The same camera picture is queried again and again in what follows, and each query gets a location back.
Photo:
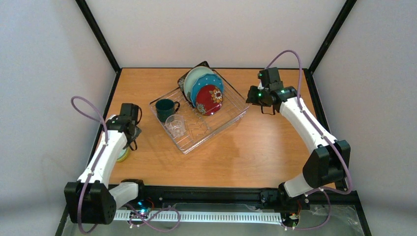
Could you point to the dark red plate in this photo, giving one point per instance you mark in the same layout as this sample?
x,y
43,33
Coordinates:
x,y
209,100

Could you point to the wire metal dish rack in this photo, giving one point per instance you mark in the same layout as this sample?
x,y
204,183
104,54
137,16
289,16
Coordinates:
x,y
200,128

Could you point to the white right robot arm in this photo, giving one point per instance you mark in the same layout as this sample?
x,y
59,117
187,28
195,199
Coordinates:
x,y
329,157

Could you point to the black frame post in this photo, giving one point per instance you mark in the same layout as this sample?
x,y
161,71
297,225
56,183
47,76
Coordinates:
x,y
90,19
331,35

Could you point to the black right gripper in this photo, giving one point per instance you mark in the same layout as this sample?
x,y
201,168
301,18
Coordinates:
x,y
253,96

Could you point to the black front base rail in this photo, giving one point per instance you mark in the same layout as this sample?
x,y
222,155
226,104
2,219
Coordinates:
x,y
260,198

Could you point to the white slotted cable duct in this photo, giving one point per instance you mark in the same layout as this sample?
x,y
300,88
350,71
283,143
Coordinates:
x,y
216,217

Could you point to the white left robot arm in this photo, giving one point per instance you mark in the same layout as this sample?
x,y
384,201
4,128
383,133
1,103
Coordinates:
x,y
104,163

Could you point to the dark green cup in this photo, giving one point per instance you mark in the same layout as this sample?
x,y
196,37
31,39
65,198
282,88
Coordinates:
x,y
166,108

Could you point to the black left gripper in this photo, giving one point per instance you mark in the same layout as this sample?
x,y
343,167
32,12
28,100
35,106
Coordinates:
x,y
133,132

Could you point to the black frame post right rear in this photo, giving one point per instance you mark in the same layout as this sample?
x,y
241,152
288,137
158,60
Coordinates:
x,y
331,35

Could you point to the light green round plate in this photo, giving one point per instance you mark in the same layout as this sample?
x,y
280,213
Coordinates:
x,y
192,76

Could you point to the black frame post left rear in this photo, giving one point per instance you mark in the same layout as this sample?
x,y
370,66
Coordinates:
x,y
90,19

